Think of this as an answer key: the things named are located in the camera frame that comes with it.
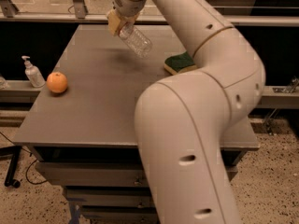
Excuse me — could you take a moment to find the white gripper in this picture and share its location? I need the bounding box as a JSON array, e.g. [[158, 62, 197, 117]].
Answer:
[[107, 0, 147, 36]]

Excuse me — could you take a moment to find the clear plastic water bottle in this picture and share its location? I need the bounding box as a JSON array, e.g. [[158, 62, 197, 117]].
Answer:
[[119, 23, 152, 58]]

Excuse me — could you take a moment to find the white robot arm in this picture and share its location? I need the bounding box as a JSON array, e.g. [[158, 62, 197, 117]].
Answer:
[[108, 0, 265, 224]]

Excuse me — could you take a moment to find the white pump dispenser bottle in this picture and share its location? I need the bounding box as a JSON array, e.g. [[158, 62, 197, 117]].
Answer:
[[21, 56, 45, 88]]

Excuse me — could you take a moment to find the green and yellow sponge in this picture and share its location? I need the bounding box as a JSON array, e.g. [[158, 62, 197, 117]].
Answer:
[[164, 52, 197, 75]]

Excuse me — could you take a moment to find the orange fruit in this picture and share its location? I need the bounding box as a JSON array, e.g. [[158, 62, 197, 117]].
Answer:
[[47, 72, 68, 93]]

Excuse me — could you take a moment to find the grey drawer cabinet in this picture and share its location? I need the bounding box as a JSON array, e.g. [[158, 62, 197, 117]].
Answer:
[[15, 25, 252, 224]]

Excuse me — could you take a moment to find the black chair leg with caster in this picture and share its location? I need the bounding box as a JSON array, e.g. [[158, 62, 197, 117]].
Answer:
[[0, 146, 21, 189]]

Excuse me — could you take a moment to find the metal railing frame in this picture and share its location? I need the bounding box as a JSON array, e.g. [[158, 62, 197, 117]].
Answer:
[[0, 0, 299, 27]]

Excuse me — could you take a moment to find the black floor cable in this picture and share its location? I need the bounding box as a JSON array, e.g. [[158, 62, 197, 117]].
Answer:
[[0, 130, 50, 186]]

